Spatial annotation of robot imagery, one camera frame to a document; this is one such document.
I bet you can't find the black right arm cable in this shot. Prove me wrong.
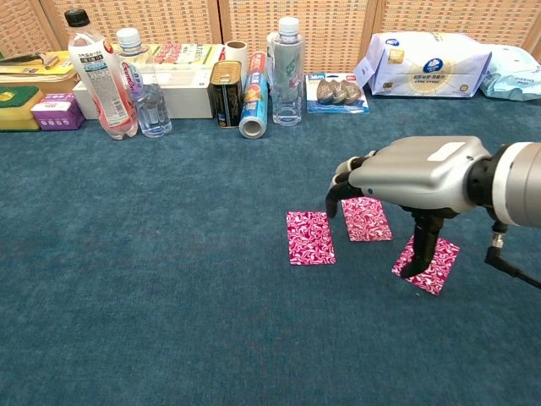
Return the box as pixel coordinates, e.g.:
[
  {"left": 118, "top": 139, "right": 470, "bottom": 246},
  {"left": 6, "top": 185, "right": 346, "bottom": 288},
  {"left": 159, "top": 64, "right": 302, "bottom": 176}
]
[{"left": 484, "top": 219, "right": 541, "bottom": 291}]

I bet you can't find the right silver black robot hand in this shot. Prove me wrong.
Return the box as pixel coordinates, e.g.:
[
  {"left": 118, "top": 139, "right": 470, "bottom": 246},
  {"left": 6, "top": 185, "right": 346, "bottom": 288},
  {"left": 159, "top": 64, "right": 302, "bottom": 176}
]
[{"left": 325, "top": 135, "right": 494, "bottom": 279}]

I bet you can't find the small purple box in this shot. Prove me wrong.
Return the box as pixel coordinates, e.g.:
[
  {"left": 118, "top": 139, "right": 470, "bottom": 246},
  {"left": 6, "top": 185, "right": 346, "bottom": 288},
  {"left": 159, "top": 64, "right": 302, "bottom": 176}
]
[{"left": 30, "top": 92, "right": 87, "bottom": 132}]

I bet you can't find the blue plastic wrap roll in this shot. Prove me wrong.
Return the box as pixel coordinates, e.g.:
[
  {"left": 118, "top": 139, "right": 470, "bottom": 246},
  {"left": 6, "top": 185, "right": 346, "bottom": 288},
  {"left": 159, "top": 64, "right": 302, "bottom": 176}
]
[{"left": 238, "top": 50, "right": 271, "bottom": 140}]

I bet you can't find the brown cardboard box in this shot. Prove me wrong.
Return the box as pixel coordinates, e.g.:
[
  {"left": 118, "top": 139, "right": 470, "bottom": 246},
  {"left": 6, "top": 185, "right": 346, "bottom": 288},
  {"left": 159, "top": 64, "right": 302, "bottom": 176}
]
[{"left": 36, "top": 78, "right": 81, "bottom": 96}]

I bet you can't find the razor in yellow blister pack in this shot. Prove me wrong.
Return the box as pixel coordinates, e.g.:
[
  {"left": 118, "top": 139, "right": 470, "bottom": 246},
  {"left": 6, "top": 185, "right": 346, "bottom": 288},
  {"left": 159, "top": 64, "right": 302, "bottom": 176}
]
[{"left": 0, "top": 50, "right": 79, "bottom": 84}]

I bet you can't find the pink patterned packet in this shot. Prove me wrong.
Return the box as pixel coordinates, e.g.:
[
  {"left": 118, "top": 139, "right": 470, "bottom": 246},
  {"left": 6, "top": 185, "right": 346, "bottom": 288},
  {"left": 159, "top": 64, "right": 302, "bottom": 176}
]
[{"left": 391, "top": 235, "right": 461, "bottom": 297}]

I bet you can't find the tall clear bottle white cap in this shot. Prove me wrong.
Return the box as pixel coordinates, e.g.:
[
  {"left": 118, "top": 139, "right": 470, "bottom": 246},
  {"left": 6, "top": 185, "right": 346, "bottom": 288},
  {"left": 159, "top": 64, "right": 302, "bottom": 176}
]
[{"left": 266, "top": 16, "right": 307, "bottom": 128}]

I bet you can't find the blue hooks blister pack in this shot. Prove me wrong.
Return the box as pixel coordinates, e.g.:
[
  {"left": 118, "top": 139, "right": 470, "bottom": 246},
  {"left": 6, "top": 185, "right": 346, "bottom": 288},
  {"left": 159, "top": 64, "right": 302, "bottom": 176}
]
[{"left": 305, "top": 72, "right": 371, "bottom": 116}]

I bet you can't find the long white box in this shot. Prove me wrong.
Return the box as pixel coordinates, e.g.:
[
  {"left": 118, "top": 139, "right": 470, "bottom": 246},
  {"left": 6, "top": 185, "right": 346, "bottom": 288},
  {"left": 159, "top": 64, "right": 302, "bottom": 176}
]
[{"left": 72, "top": 63, "right": 215, "bottom": 121}]

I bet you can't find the dark teal felt table cover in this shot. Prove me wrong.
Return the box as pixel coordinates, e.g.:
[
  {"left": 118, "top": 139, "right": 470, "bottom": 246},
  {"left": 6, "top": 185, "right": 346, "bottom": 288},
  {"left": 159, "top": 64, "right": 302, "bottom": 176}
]
[{"left": 0, "top": 91, "right": 541, "bottom": 406}]

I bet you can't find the white purple tissue pack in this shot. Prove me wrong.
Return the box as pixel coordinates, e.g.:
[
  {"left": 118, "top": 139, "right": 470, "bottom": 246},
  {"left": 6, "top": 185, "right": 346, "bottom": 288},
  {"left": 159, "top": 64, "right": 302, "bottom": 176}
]
[{"left": 353, "top": 30, "right": 494, "bottom": 100}]

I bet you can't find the small clear water bottle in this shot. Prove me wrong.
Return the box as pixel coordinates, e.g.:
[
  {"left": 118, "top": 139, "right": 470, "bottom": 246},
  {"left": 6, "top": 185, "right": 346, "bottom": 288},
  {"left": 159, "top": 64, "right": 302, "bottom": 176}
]
[{"left": 116, "top": 27, "right": 173, "bottom": 139}]

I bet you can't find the pink patterned card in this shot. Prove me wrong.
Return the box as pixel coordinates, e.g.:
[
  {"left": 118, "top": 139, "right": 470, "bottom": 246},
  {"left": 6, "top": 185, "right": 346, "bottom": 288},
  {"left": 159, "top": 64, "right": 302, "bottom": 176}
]
[
  {"left": 340, "top": 196, "right": 394, "bottom": 243},
  {"left": 286, "top": 210, "right": 337, "bottom": 266}
]

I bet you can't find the light blue wet wipes pack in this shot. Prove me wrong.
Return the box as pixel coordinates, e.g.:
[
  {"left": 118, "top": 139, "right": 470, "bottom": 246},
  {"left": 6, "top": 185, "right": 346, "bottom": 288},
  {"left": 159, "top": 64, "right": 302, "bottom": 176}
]
[{"left": 478, "top": 42, "right": 541, "bottom": 102}]

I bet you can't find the pink drink bottle black cap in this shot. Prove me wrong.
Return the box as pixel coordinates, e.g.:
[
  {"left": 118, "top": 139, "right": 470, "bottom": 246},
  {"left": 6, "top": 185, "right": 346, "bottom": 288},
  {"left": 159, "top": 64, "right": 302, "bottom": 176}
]
[{"left": 63, "top": 8, "right": 140, "bottom": 141}]

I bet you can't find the white paper roll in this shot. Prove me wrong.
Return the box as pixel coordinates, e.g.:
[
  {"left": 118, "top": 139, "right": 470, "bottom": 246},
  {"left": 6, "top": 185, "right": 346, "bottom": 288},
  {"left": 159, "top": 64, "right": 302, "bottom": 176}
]
[{"left": 223, "top": 40, "right": 250, "bottom": 85}]

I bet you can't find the woven rattan folding screen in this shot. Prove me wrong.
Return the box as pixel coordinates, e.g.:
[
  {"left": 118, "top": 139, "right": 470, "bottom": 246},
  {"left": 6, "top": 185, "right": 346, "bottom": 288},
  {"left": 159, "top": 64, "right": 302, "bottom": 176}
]
[{"left": 0, "top": 0, "right": 541, "bottom": 75}]

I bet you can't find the green box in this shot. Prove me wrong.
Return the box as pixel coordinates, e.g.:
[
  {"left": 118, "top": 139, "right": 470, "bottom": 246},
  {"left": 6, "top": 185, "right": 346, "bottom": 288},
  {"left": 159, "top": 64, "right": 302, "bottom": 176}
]
[{"left": 0, "top": 85, "right": 46, "bottom": 133}]

